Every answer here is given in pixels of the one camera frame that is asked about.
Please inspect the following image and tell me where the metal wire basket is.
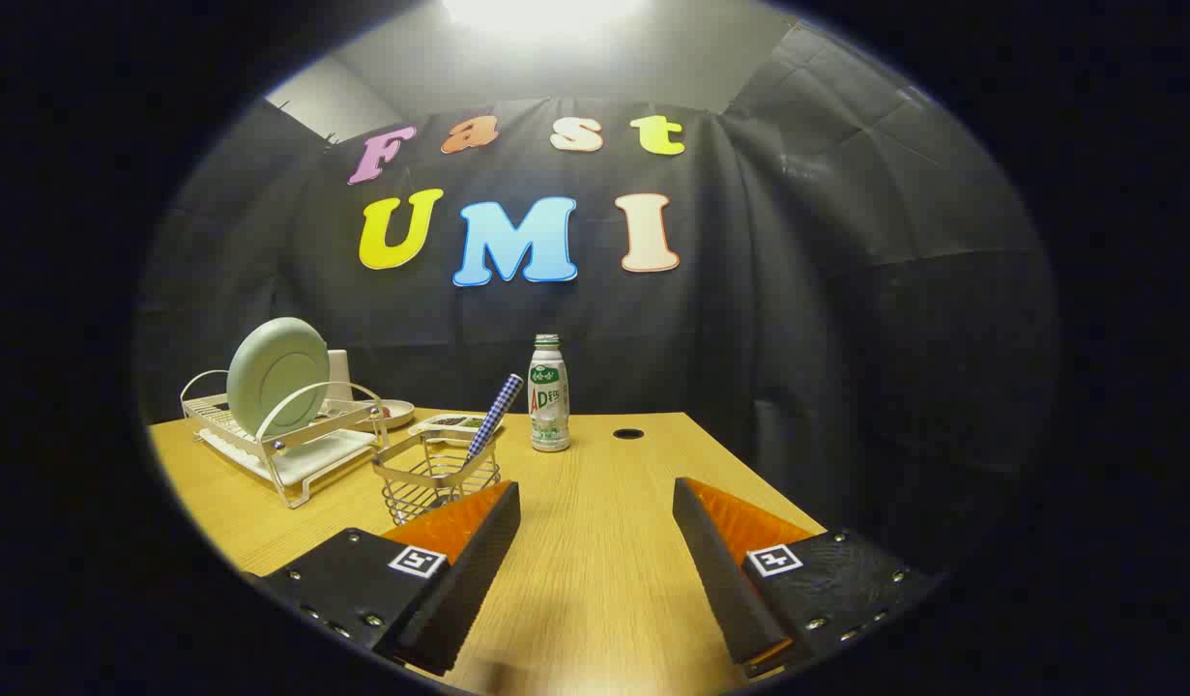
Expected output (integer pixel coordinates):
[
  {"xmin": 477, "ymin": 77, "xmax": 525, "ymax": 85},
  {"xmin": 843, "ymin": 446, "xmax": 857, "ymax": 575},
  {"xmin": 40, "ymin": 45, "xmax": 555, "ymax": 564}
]
[{"xmin": 372, "ymin": 428, "xmax": 503, "ymax": 526}]

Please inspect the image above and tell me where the light green plate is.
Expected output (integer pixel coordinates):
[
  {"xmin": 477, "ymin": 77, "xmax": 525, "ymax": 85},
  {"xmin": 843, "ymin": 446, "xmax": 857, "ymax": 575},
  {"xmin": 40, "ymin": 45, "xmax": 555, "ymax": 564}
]
[{"xmin": 226, "ymin": 317, "xmax": 331, "ymax": 438}]

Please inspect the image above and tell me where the ceiling light panel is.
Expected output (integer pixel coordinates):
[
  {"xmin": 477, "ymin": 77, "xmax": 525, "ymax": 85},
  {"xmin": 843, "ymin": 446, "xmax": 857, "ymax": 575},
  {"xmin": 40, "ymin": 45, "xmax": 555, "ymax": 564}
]
[{"xmin": 440, "ymin": 0, "xmax": 653, "ymax": 40}]

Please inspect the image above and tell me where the white wire dish rack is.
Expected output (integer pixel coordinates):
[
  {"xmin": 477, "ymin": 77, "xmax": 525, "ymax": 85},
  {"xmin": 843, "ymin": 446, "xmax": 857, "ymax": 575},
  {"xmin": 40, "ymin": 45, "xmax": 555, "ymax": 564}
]
[{"xmin": 180, "ymin": 369, "xmax": 391, "ymax": 509}]

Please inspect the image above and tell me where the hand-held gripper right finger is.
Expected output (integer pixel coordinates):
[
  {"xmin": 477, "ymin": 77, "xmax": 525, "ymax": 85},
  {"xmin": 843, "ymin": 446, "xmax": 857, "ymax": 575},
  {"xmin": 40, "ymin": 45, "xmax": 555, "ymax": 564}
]
[{"xmin": 672, "ymin": 477, "xmax": 943, "ymax": 680}]

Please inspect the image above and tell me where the white divided dish with beans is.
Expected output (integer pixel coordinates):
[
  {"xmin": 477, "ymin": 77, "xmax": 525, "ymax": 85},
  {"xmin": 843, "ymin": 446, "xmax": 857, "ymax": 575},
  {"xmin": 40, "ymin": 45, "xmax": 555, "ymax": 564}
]
[{"xmin": 408, "ymin": 413, "xmax": 489, "ymax": 441}]

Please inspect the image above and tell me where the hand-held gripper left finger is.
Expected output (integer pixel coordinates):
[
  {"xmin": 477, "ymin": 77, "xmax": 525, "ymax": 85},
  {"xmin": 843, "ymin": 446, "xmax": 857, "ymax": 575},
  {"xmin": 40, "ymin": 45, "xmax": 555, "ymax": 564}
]
[{"xmin": 242, "ymin": 480, "xmax": 522, "ymax": 678}]

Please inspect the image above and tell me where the black backdrop cloth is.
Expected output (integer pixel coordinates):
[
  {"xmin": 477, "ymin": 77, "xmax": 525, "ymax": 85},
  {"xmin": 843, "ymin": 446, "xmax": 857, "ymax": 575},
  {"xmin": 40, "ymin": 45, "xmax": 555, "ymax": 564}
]
[{"xmin": 135, "ymin": 24, "xmax": 1059, "ymax": 581}]

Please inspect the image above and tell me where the blue checkered handle spoon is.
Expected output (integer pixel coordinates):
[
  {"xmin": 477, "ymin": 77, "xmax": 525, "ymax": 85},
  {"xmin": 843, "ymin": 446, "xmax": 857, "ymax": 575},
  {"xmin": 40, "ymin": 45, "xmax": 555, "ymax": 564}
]
[{"xmin": 440, "ymin": 374, "xmax": 525, "ymax": 508}]

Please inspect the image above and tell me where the white drink bottle green label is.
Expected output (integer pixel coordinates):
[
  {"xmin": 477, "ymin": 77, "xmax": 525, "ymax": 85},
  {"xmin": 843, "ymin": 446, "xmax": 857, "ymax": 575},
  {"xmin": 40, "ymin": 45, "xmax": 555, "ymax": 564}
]
[{"xmin": 528, "ymin": 334, "xmax": 572, "ymax": 453}]

